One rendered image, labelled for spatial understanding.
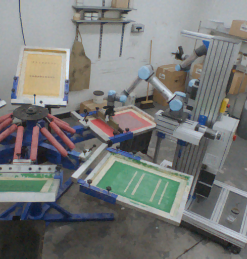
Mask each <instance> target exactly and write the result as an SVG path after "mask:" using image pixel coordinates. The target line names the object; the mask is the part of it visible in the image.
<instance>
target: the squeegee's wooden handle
mask: <svg viewBox="0 0 247 259"><path fill-rule="evenodd" d="M104 114H105V113H103V112H102V111H101V110H99V111H98V117H100V118H102V119H103V120H105V117H104ZM108 119H109V121H107V123H108V124H109V125H110V126H112V127H113V128H115V129H116V130H119V124H118V123H116V121H114V120H113V119H112V118H110V117H109V116H108ZM105 121H106V120H105Z"/></svg>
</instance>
